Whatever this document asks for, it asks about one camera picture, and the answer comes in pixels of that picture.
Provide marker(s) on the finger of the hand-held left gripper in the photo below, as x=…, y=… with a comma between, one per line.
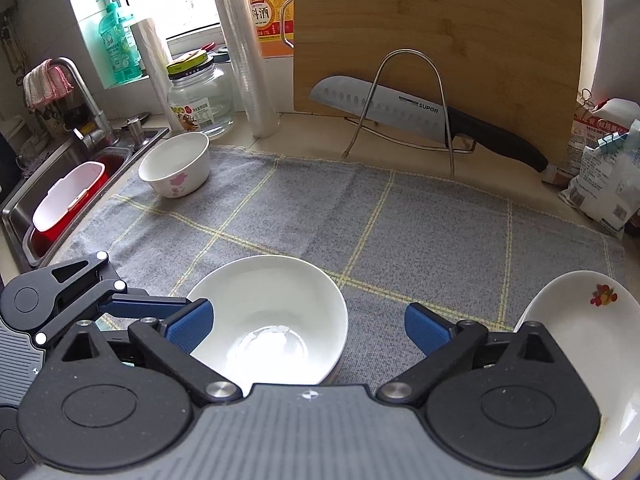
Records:
x=150, y=305

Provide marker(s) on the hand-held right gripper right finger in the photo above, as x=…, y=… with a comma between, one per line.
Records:
x=425, y=330

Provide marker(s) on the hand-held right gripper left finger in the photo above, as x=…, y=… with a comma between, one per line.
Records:
x=192, y=325

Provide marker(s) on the white floral bowl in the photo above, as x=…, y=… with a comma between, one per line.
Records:
x=172, y=160
x=280, y=300

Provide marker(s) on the white floral plate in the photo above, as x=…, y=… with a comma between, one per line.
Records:
x=600, y=360

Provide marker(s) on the grey and teal checked towel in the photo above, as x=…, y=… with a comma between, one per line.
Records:
x=375, y=230

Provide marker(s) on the white plastic container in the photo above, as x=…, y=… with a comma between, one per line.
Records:
x=65, y=195

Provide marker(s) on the red plastic basin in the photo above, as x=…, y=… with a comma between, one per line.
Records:
x=112, y=165

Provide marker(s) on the steel sink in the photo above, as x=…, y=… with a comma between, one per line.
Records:
x=15, y=210

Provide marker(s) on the metal sink knob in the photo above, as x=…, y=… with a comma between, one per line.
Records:
x=135, y=130

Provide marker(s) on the glass jar with green lid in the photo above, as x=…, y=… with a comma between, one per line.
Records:
x=200, y=105

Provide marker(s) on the metal faucet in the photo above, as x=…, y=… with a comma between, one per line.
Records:
x=85, y=95

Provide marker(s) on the white printed plastic bag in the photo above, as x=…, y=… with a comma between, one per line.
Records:
x=610, y=185

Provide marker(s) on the paper towel roll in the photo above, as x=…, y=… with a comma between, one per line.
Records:
x=152, y=65

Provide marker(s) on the pink and white rag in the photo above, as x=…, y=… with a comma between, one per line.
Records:
x=45, y=85

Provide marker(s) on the red and white packet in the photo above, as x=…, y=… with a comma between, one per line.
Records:
x=585, y=135

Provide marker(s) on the stack of clear plastic cups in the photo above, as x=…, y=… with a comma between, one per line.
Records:
x=245, y=70

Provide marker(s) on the green dish soap bottle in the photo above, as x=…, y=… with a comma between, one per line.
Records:
x=117, y=50

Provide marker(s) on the teal binder clip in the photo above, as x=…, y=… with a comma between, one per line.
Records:
x=614, y=142

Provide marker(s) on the metal binder clip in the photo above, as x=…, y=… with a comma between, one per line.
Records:
x=589, y=100

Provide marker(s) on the orange label cooking wine bottle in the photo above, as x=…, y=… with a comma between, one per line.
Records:
x=270, y=20

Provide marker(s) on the bamboo cutting board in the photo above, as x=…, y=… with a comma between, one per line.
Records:
x=425, y=20

